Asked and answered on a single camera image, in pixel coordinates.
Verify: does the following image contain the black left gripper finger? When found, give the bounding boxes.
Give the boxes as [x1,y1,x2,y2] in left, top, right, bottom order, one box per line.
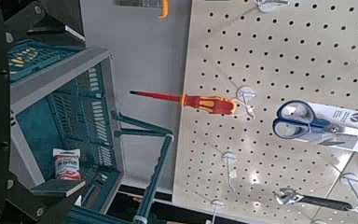
[3,0,87,43]
[6,178,87,224]

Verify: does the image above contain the blue scissors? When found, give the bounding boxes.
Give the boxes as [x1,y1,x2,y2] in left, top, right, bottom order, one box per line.
[271,99,358,157]

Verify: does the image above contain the teal crate with grey rim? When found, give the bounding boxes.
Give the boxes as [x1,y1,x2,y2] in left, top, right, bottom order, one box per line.
[7,39,138,224]

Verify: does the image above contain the white and red packet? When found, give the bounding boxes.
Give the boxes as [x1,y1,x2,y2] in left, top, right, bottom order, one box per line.
[52,148,82,181]

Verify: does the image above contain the red and yellow screwdriver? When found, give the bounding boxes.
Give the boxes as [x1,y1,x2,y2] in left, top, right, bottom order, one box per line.
[129,90,238,116]

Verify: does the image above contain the large beige pegboard panel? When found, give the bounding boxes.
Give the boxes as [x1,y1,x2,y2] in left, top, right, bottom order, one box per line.
[172,0,358,224]

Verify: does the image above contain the teal crate handle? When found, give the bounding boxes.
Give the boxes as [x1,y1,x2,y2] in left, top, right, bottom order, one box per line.
[114,129,175,224]
[111,110,175,224]

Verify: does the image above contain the chrome wrench with black handle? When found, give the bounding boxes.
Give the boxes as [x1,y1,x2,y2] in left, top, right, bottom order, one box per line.
[272,187,354,213]

